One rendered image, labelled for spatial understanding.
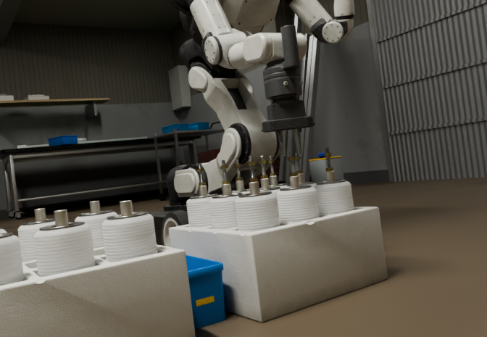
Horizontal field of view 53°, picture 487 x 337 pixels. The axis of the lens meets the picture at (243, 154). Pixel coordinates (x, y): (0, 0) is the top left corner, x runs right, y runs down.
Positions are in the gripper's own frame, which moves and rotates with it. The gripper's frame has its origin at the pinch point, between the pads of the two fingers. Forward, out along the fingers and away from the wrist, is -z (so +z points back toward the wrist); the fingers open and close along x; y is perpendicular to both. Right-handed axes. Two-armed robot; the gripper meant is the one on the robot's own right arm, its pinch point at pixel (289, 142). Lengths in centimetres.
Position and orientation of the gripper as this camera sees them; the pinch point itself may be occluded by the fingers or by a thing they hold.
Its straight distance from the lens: 117.9
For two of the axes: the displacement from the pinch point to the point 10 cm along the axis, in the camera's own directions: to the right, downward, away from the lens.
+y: 0.6, -0.3, -10.0
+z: -1.2, -9.9, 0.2
